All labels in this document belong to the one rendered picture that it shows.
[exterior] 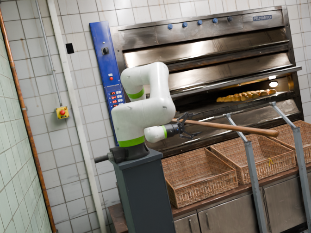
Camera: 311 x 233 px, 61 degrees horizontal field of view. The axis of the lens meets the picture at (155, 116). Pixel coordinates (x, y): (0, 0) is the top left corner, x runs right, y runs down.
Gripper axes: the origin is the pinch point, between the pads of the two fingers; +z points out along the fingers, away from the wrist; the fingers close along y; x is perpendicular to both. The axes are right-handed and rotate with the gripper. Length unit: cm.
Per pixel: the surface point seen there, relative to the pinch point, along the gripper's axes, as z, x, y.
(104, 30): -42, -57, -88
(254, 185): 38, 0, 58
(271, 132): -1, 76, 0
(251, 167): 38, 0, 44
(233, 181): 27, -11, 55
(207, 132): 35, -59, 20
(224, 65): 70, -63, -40
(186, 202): -17, -10, 59
